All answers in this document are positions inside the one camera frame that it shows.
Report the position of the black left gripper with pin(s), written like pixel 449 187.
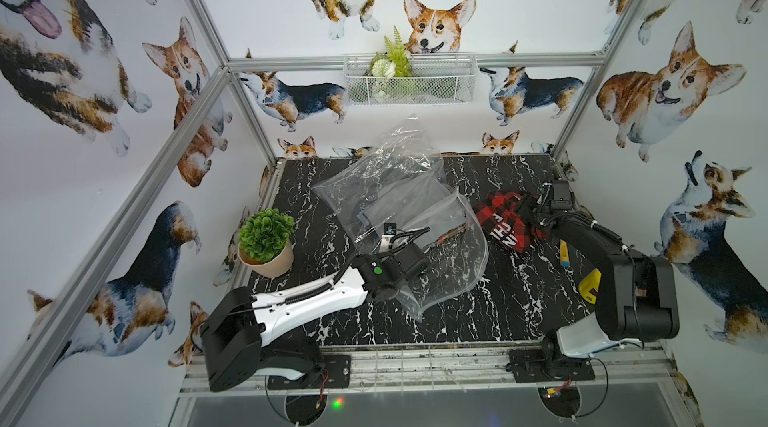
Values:
pixel 417 255

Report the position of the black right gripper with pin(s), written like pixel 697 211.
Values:
pixel 526 204

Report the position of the red black plaid shirt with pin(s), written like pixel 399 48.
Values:
pixel 499 221

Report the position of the clear plastic vacuum bag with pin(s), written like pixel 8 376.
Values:
pixel 401 180

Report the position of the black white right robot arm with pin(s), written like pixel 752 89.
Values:
pixel 636 298

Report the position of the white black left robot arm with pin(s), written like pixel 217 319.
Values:
pixel 242 336

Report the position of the yellow plastic spatula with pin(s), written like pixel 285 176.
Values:
pixel 564 255

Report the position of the green plant in beige pot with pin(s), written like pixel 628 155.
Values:
pixel 265 243

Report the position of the artificial fern with white flower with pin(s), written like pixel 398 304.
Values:
pixel 389 71

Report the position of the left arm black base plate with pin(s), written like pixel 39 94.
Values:
pixel 333 372

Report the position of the aluminium frame post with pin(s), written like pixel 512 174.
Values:
pixel 608 54

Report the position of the white wire wall basket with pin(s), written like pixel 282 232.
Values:
pixel 430 79

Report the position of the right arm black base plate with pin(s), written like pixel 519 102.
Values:
pixel 535 366

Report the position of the aluminium front rail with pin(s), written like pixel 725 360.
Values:
pixel 476 366

